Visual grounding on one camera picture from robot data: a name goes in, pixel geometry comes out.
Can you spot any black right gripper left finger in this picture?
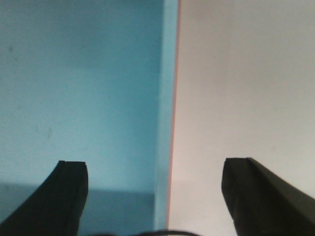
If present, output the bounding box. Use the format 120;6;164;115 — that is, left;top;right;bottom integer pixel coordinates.
0;161;88;236

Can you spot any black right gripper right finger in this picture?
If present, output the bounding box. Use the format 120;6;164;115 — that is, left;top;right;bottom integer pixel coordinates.
221;158;315;236

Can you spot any light blue plastic box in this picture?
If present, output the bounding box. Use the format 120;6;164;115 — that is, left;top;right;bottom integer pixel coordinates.
0;0;179;236

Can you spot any pink plastic box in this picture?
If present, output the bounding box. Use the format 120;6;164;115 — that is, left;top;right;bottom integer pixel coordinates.
154;0;181;229

